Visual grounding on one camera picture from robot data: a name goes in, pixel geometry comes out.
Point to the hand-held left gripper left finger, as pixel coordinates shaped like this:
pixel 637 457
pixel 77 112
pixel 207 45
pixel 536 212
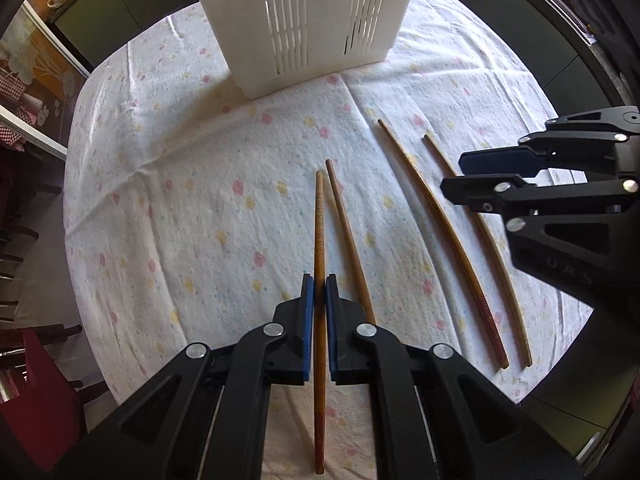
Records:
pixel 309 320

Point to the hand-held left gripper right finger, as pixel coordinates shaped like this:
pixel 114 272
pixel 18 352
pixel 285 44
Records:
pixel 332 320

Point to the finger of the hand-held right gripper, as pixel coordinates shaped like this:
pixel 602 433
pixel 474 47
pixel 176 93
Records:
pixel 495 161
pixel 480 191

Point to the brown wooden chopstick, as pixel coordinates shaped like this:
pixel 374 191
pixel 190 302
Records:
pixel 515 320
pixel 345 230
pixel 487 310

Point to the red-patterned end wooden chopstick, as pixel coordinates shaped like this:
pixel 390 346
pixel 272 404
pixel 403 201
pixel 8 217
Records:
pixel 319 220

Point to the white plastic utensil holder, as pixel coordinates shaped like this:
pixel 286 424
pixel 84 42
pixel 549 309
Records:
pixel 300 10

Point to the green sink base cabinets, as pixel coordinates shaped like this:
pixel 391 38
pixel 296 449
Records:
pixel 525 25

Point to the black kitchen countertop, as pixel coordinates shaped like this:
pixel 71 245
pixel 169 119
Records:
pixel 597 55

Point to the floral white tablecloth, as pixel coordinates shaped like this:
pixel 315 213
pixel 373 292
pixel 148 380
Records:
pixel 200 210

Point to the red chair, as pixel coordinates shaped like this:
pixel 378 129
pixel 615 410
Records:
pixel 35 395

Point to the dark wooden chair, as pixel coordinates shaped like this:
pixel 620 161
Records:
pixel 20 260

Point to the green base cabinets with drawers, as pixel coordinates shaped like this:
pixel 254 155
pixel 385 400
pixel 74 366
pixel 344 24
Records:
pixel 130 15

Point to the red checked apron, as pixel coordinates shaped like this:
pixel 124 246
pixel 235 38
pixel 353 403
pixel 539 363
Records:
pixel 15 95

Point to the patterned glass sliding door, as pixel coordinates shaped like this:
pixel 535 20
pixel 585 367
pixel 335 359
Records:
pixel 40 65

